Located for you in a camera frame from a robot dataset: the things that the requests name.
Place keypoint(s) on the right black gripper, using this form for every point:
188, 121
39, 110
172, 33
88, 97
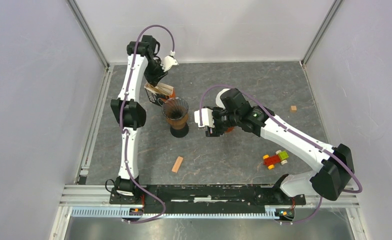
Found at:
216, 131

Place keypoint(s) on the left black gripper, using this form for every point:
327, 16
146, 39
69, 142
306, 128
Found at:
154, 79

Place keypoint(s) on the amber glass carafe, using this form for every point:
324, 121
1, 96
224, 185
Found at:
229, 129

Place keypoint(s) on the orange coffee filter box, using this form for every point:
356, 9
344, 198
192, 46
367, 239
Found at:
160, 93

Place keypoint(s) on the dark smoky glass dripper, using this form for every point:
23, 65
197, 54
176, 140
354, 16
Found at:
175, 108

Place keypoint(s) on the dark red cup carafe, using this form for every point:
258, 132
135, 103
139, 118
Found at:
179, 133

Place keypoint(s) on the white paper coffee filter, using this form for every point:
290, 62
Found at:
218, 100

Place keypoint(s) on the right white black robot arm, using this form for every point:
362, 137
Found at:
331, 166

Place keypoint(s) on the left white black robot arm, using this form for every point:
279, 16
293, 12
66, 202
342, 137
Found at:
143, 64

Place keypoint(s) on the long wooden block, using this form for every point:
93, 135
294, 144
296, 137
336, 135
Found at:
177, 164

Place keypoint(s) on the red green toy car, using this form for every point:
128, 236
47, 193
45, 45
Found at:
280, 157

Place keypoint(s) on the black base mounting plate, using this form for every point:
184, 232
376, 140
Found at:
207, 198

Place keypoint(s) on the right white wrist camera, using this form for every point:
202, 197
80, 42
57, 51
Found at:
204, 118

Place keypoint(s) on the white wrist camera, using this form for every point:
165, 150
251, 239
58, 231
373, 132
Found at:
204, 118
169, 61

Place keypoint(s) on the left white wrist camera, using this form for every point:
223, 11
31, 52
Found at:
169, 61

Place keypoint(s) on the white slotted cable duct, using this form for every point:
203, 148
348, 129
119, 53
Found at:
130, 213

